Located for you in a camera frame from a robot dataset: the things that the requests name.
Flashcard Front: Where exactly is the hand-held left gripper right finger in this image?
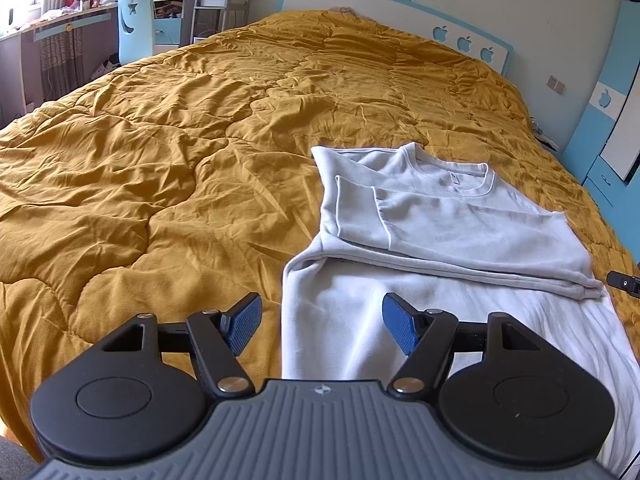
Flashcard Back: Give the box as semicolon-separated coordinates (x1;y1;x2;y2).
382;292;549;397

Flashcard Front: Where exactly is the blue and white wardrobe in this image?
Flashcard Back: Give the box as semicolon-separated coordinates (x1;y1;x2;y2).
561;0;640;222

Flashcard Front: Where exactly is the white and blue headboard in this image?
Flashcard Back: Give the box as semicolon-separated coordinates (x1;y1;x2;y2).
276;0;515;79

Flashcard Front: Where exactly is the grey rolling cart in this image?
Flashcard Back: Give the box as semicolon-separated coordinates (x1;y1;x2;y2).
192;0;252;45

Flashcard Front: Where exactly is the mustard yellow quilt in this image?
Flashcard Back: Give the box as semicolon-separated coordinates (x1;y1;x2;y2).
0;7;640;463

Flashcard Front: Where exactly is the cluttered desk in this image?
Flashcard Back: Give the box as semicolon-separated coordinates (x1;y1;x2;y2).
0;0;197;111

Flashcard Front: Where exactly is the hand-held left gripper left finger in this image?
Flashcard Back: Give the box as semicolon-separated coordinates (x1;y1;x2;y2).
92;292;264;398

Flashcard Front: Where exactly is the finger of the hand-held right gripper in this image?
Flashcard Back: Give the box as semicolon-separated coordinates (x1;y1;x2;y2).
606;269;640;306

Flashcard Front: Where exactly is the white printed sweatshirt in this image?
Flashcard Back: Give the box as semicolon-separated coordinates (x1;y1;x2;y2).
280;142;635;477

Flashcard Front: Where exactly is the grey and white cloth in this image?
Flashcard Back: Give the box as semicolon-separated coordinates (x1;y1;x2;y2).
531;121;562;154

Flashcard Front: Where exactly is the light blue star chair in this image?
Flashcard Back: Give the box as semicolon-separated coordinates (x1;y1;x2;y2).
117;0;156;67

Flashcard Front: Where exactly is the patterned curtain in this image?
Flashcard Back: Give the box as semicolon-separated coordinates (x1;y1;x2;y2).
39;24;85;102

